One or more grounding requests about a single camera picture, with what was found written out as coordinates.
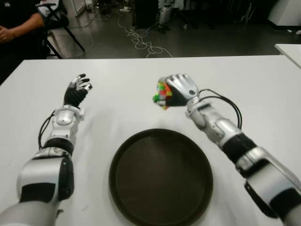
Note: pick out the black office chair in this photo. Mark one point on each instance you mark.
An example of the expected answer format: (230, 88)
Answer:
(60, 20)

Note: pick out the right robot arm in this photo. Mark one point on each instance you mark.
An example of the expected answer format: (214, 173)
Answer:
(254, 155)

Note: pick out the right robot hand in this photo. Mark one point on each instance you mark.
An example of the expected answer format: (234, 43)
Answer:
(182, 90)

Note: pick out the white side table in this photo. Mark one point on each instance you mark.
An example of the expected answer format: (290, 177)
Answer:
(290, 53)

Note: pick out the multicoloured Rubik's cube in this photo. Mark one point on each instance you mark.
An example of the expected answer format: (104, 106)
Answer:
(162, 94)

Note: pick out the person in white shirt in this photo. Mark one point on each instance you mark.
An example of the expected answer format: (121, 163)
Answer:
(43, 10)

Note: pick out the dark round plate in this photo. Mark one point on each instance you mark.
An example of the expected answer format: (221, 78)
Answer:
(161, 179)

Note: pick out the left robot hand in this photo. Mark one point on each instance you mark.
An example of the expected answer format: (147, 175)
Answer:
(74, 95)

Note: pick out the white cabinet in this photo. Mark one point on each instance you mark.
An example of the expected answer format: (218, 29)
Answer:
(287, 11)

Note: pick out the person in black shirt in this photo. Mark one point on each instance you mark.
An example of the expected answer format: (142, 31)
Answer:
(14, 14)

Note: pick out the grey folding stand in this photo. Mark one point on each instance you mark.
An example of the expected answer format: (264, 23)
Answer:
(248, 14)

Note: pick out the black cabinet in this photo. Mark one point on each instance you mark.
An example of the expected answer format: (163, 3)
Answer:
(145, 13)

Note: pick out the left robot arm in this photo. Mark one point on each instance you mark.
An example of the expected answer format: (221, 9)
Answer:
(40, 169)

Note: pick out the white board panel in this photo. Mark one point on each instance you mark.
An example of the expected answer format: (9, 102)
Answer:
(81, 7)

